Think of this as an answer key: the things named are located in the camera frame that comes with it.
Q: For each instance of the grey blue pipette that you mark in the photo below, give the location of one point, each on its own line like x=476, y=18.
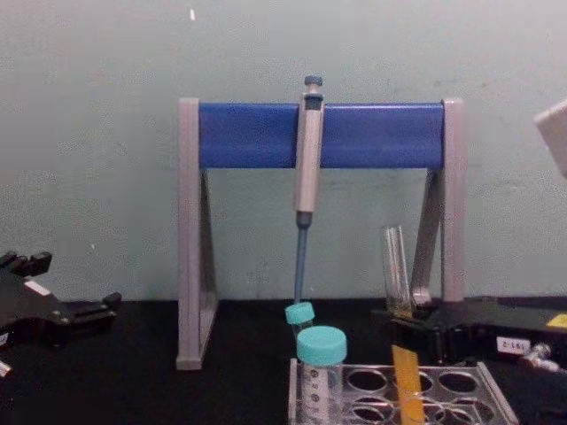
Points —
x=308, y=155

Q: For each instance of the large teal capped tube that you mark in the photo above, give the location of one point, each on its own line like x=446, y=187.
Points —
x=321, y=347

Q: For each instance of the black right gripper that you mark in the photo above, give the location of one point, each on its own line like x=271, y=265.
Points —
x=496, y=327

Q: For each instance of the grey pipette stand blue bar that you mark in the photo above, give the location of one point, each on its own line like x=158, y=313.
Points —
x=376, y=133

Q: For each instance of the black table cloth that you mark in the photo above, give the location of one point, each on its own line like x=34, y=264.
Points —
x=133, y=389

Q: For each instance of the small teal capped tube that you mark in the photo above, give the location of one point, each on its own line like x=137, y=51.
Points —
x=299, y=314

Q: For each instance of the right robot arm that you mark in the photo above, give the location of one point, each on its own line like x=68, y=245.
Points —
x=553, y=137

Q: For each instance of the clear glass test tube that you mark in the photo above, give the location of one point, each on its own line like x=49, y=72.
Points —
x=398, y=274

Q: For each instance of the clear plastic tube rack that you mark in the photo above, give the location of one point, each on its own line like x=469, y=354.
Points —
x=443, y=368

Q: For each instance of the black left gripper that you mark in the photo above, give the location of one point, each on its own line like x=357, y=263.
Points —
x=31, y=314

